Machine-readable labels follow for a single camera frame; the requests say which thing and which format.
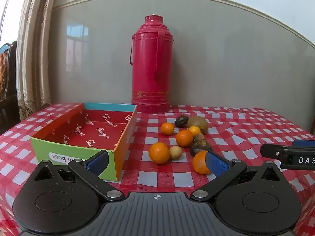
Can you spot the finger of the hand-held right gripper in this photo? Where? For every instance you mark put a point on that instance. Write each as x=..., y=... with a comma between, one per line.
x=304, y=143
x=270, y=150

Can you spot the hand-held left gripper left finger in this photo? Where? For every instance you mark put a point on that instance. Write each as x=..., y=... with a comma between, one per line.
x=98, y=164

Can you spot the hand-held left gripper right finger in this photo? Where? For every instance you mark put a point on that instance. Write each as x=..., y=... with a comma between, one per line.
x=217, y=164

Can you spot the dark cracked wrinkled fruit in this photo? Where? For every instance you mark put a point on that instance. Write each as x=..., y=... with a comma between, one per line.
x=200, y=148

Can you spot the small brown fruit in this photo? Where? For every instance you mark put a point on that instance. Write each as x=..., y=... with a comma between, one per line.
x=199, y=136

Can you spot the colourful cardboard box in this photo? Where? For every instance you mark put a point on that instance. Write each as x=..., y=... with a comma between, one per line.
x=81, y=132

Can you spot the small yellow kumquat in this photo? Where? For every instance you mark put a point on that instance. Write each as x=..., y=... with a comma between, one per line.
x=194, y=130

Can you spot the beige longan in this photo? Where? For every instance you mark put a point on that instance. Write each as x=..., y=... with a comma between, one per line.
x=176, y=153

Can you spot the brown kiwi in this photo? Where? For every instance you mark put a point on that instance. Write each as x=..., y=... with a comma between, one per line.
x=198, y=123

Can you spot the dark round passion fruit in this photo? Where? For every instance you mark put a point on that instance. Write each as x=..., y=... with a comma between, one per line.
x=181, y=121

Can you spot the large orange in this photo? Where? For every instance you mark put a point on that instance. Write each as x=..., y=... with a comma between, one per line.
x=159, y=153

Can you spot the small orange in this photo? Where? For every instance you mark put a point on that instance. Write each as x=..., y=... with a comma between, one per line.
x=167, y=128

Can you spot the red checked tablecloth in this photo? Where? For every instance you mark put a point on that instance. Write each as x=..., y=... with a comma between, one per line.
x=157, y=174

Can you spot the red thermos flask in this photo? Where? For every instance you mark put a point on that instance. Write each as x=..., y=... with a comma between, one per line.
x=150, y=66

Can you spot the dark wooden sofa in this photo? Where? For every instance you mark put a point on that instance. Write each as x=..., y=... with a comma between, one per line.
x=11, y=83

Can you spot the beige lace-trimmed curtain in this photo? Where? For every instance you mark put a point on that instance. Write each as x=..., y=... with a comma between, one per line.
x=32, y=54

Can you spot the woven orange sofa cushion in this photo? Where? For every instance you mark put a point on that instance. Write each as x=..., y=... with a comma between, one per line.
x=2, y=64

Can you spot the window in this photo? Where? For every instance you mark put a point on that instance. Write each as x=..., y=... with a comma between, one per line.
x=9, y=9

